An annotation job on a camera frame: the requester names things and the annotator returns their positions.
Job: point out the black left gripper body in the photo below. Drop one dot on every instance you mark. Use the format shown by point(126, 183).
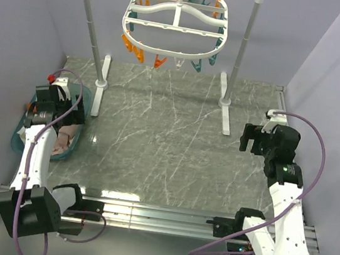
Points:
point(77, 118)

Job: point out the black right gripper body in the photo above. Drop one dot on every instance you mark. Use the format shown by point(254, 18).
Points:
point(261, 140)

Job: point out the orange clip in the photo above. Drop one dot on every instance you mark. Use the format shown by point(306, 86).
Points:
point(138, 52)
point(159, 61)

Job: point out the white oval clip hanger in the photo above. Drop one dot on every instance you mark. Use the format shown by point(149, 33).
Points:
point(202, 18)

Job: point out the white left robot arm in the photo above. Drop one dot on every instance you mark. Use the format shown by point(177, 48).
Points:
point(29, 207)

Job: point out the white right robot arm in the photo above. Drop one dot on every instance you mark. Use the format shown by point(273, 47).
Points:
point(285, 182)

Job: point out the teal clip right side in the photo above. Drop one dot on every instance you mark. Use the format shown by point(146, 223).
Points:
point(212, 59)

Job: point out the teal clip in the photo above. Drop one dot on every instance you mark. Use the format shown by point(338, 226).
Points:
point(212, 59)
point(197, 65)

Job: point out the teal clip front right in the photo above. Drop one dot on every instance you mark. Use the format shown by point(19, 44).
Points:
point(197, 65)

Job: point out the pink cloth in basket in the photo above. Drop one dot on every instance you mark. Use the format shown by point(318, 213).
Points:
point(64, 140)

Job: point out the teal plastic laundry basket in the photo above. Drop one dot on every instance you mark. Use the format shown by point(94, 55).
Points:
point(76, 90)

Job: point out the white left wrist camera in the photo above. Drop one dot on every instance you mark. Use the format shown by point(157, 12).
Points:
point(63, 85)

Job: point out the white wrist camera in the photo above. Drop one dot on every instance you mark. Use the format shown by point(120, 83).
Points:
point(63, 85)
point(274, 118)

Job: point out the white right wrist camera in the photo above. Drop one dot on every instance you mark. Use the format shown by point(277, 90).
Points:
point(274, 118)

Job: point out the white clothes rack frame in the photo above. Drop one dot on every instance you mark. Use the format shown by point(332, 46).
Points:
point(104, 19)

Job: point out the aluminium mounting rail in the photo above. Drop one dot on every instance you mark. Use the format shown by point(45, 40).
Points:
point(160, 219)

